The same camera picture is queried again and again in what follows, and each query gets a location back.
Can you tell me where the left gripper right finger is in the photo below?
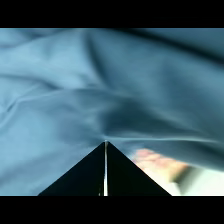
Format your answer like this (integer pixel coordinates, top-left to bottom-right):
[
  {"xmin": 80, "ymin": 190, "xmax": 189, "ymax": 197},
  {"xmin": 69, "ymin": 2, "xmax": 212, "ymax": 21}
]
[{"xmin": 106, "ymin": 141, "xmax": 172, "ymax": 197}]

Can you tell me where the blue T-shirt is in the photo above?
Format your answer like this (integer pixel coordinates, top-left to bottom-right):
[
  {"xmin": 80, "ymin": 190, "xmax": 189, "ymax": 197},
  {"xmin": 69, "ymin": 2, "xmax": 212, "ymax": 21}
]
[{"xmin": 0, "ymin": 27, "xmax": 224, "ymax": 197}]

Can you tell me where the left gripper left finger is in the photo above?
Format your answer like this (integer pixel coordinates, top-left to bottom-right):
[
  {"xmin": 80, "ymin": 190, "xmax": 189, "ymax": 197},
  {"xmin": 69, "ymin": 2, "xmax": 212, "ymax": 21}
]
[{"xmin": 37, "ymin": 141, "xmax": 107, "ymax": 197}]

